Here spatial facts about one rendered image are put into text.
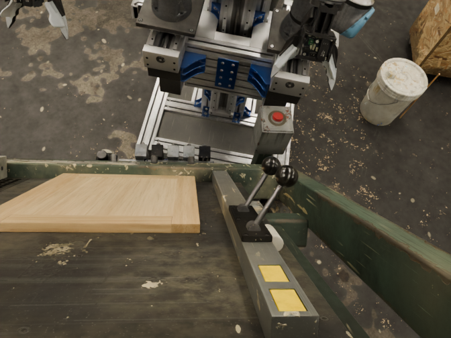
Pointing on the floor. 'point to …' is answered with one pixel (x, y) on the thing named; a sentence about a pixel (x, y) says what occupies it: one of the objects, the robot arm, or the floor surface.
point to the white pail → (393, 90)
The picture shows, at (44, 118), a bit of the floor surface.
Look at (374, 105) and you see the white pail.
